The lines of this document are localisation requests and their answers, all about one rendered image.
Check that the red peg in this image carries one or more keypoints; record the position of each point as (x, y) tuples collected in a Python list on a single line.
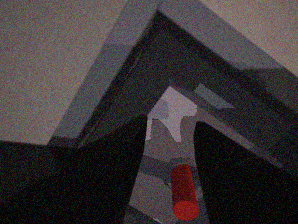
[(184, 202)]

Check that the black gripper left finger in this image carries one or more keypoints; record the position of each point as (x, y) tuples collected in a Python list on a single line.
[(94, 183)]

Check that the dark grey box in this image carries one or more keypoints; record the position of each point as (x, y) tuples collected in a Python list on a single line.
[(190, 42)]

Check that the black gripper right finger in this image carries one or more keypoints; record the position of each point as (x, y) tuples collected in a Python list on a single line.
[(239, 187)]

